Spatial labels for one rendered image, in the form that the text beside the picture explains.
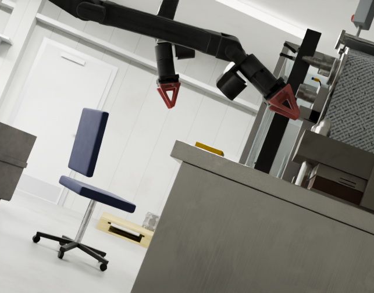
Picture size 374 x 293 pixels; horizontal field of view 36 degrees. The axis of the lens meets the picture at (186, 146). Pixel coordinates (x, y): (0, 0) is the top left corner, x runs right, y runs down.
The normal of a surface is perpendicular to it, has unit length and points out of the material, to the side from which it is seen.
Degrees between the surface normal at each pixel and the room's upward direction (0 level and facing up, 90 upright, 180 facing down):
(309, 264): 90
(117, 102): 90
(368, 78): 90
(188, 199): 90
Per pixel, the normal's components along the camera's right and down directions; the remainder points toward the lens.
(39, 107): 0.14, -0.03
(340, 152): -0.11, -0.13
